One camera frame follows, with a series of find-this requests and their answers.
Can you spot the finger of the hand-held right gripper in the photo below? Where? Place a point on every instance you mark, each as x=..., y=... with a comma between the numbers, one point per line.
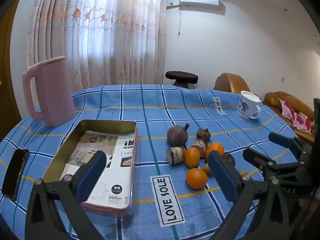
x=280, y=138
x=257, y=157

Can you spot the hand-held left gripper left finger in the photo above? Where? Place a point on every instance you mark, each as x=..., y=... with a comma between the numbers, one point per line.
x=91, y=175

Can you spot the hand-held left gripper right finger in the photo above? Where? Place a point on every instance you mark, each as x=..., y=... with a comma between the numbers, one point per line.
x=222, y=177

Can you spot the rectangular metal tin box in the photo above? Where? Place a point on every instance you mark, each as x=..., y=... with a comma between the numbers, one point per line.
x=75, y=180

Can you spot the small yellow kumquat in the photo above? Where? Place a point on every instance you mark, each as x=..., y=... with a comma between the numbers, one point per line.
x=243, y=172
x=206, y=169

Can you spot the orange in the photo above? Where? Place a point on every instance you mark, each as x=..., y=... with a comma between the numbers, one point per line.
x=192, y=157
x=196, y=178
x=216, y=148

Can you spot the brown cut stalk piece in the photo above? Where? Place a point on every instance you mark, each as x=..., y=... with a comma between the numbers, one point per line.
x=175, y=155
x=199, y=145

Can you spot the small dark round fruit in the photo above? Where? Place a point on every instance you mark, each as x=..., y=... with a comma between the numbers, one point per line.
x=229, y=158

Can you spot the printed paper sheet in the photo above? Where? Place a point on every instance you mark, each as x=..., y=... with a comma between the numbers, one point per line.
x=117, y=170

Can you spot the pink floral cloth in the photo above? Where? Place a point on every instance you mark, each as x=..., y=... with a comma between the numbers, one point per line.
x=297, y=117

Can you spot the brown leather sofa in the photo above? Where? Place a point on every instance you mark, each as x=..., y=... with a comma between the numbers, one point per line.
x=295, y=102

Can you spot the white printed mug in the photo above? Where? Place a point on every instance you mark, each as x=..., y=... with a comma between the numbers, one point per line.
x=247, y=106

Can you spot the small dark crowned fruit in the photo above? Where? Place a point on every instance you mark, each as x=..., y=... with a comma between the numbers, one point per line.
x=203, y=133

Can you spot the purple round beet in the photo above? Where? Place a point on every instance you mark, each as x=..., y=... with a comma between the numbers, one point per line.
x=177, y=136

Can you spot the brown leather armchair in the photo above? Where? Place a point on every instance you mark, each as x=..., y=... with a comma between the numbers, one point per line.
x=231, y=82

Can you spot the black smartphone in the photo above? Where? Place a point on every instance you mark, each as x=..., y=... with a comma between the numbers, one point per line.
x=15, y=173

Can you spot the blue checked tablecloth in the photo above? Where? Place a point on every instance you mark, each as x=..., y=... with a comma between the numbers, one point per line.
x=155, y=110

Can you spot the pink plastic pitcher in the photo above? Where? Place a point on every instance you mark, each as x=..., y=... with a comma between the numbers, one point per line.
x=52, y=92

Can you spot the dark round stool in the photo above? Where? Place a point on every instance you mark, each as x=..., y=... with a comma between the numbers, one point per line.
x=181, y=77

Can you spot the wooden door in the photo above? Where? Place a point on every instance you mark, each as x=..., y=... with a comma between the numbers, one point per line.
x=6, y=80

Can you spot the sheer floral curtain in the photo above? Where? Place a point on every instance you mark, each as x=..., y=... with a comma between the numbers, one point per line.
x=100, y=35

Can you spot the white air conditioner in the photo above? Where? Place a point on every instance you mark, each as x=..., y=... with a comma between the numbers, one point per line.
x=201, y=0

